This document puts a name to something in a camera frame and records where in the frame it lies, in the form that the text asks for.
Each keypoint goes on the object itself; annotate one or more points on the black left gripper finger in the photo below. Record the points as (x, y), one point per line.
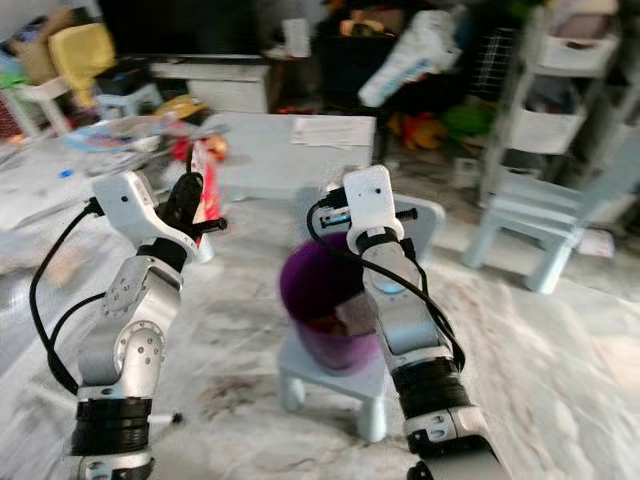
(188, 192)

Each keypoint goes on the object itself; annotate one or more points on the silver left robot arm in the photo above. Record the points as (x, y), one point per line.
(125, 345)

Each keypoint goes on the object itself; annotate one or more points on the purple rubbish bin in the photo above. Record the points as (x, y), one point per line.
(310, 280)

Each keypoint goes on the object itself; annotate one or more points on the white low table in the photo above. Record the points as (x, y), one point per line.
(280, 165)

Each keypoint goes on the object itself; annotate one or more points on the white paper sheet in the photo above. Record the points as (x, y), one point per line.
(335, 132)

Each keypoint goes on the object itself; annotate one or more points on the clear printed plastic bag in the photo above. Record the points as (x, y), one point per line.
(130, 135)

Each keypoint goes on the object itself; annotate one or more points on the white television cabinet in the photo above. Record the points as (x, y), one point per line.
(225, 90)

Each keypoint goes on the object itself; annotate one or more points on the pale blue plastic stool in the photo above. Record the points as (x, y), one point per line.
(372, 415)
(128, 98)

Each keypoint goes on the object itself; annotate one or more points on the orange toy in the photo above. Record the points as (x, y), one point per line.
(420, 132)

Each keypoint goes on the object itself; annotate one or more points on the black box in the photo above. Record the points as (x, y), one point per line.
(122, 77)

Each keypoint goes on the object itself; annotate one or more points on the black crate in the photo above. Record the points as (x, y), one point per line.
(340, 65)

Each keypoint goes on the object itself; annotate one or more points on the green toy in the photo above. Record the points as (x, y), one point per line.
(468, 120)

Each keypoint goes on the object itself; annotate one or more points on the black television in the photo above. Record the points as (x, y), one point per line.
(175, 25)

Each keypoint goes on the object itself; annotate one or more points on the white blue plastic bag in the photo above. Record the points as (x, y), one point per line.
(410, 55)

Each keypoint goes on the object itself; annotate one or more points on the white stool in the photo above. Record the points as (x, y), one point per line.
(48, 90)

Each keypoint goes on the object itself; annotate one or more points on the yellow cloth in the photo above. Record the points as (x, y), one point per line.
(82, 52)

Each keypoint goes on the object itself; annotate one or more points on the brown cardboard box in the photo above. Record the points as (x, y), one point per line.
(35, 60)

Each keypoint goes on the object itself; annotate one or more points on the white shelf rack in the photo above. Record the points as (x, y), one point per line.
(560, 50)

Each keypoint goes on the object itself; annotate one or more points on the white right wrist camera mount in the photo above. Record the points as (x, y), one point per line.
(375, 200)

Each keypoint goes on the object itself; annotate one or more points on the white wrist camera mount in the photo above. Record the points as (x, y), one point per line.
(375, 200)
(125, 205)

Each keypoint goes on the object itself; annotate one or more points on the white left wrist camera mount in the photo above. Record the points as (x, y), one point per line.
(125, 205)

